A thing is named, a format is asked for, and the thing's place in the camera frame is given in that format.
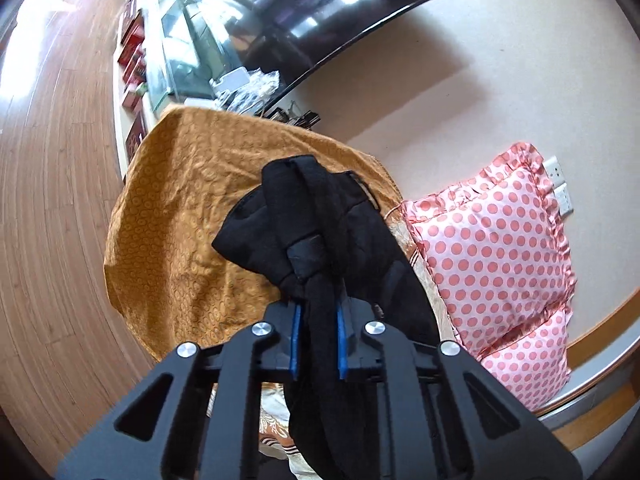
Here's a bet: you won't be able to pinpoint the cream and gold bedspread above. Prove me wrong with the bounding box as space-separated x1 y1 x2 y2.
103 105 461 480

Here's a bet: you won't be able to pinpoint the glass tv cabinet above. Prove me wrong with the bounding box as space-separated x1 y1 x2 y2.
112 0 281 176

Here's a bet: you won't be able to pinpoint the curved black television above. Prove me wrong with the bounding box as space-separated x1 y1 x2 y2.
195 0 430 105

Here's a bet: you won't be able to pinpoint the large pink polka-dot pillow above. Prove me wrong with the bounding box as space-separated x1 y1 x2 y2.
400 142 576 360

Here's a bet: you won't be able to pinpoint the white wall socket plate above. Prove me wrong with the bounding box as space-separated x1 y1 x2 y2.
544 156 574 218

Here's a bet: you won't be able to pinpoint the wooden door frame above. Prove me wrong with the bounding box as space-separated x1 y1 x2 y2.
537 292 639 451

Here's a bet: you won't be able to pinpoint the black pants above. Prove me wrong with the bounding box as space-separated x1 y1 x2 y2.
213 155 439 479

